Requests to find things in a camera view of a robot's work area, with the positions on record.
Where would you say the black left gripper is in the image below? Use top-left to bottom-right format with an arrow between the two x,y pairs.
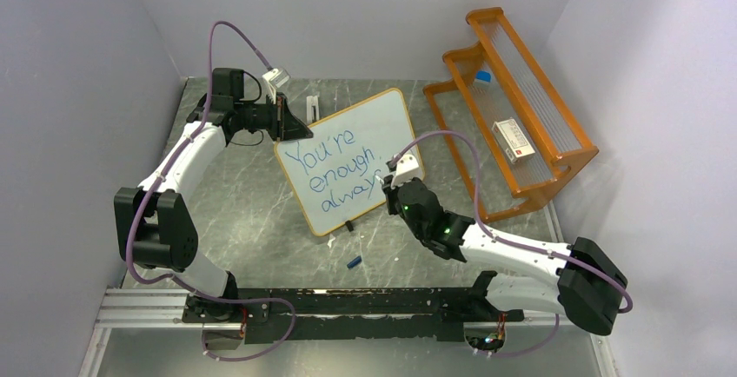
236,92 -> 313,142

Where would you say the yellow-framed whiteboard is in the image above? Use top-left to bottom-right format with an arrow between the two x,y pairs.
275,88 -> 415,236

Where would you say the blue marker cap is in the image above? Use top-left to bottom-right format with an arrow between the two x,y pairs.
347,256 -> 362,269

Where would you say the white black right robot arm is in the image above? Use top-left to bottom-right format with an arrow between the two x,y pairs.
381,175 -> 631,336

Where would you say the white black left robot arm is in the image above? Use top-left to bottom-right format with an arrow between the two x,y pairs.
114,68 -> 313,321

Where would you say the white whiteboard eraser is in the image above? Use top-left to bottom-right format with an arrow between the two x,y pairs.
306,95 -> 321,124

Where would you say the white red box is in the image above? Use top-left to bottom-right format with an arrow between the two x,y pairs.
492,118 -> 536,164

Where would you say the blue-capped item on shelf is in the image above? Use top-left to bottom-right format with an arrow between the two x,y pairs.
475,70 -> 492,84

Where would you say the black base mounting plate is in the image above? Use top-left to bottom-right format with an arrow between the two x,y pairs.
182,288 -> 524,344

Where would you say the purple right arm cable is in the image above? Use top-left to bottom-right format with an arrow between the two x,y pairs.
388,129 -> 634,360

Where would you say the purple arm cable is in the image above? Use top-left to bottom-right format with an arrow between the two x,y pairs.
388,129 -> 634,360
123,20 -> 298,363

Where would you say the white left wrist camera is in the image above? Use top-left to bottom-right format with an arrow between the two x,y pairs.
262,68 -> 290,103

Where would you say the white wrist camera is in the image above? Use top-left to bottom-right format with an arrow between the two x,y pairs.
262,68 -> 290,103
384,151 -> 424,188

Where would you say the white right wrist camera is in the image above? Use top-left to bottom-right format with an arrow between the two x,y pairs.
384,151 -> 424,188

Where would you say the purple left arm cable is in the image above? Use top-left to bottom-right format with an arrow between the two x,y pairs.
123,20 -> 298,363

